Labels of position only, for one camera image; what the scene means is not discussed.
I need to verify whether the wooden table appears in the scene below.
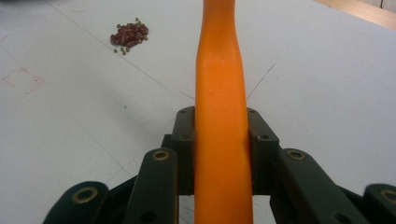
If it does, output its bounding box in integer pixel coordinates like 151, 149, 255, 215
312, 0, 396, 32

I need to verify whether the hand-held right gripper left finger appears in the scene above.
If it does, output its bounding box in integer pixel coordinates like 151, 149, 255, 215
162, 105, 196, 196

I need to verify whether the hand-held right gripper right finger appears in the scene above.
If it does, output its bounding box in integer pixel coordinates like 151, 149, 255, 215
247, 106, 281, 196

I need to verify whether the pile of red and green beans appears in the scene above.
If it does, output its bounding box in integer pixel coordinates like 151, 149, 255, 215
109, 17, 149, 56

